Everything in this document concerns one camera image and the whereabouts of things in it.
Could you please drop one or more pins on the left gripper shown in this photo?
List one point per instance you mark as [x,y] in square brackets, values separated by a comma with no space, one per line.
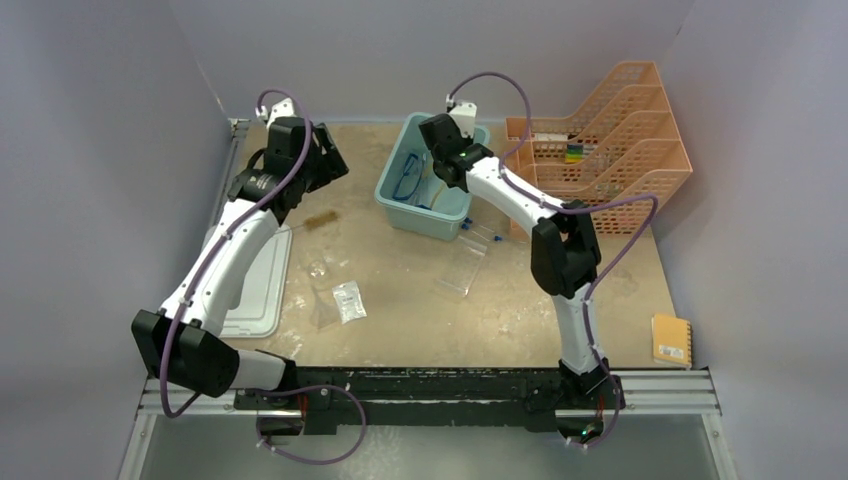
[330,166]

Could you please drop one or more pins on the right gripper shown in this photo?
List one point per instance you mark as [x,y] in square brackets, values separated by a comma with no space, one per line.
[467,140]

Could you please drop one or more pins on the blue safety glasses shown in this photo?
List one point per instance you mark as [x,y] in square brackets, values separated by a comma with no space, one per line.
[409,181]

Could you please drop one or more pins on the amber rubber tubing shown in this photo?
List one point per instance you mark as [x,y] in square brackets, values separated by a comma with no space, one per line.
[441,197]

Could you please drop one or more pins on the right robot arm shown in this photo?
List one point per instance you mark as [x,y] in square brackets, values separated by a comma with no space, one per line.
[565,252]

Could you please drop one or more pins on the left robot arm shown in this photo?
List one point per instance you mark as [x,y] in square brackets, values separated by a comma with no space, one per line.
[180,341]

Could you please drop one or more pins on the brown test tube brush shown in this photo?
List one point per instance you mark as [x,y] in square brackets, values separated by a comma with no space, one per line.
[317,221]

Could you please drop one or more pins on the teal plastic bin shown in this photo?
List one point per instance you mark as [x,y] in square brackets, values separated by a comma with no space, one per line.
[411,216]

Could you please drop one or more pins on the blue capped test tube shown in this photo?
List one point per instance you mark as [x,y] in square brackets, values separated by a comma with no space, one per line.
[482,229]

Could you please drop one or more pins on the clear plastic funnel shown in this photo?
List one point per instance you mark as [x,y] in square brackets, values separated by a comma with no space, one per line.
[321,282]

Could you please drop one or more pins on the clear acrylic tube rack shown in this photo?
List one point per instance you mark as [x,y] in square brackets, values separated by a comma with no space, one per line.
[467,254]

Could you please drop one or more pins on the markers in organizer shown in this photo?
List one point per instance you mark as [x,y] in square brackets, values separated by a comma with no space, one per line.
[577,152]

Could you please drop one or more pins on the white plastic bin lid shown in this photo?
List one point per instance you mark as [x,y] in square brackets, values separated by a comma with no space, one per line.
[241,292]

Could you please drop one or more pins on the small white packet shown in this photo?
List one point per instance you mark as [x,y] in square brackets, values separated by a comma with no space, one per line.
[349,302]

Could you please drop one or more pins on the orange plastic file organizer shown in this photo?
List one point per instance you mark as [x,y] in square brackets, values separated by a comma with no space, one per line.
[628,117]

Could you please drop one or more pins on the yellow spiral notebook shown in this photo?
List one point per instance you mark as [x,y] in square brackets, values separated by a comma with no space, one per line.
[672,341]

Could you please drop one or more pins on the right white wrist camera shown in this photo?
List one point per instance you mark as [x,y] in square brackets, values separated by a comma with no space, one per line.
[463,113]

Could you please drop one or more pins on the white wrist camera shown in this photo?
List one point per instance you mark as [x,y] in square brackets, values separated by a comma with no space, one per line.
[463,113]
[282,109]

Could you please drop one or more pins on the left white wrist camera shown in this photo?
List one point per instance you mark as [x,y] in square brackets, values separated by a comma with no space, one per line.
[282,109]

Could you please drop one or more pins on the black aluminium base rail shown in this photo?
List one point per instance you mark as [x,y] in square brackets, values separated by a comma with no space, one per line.
[537,399]

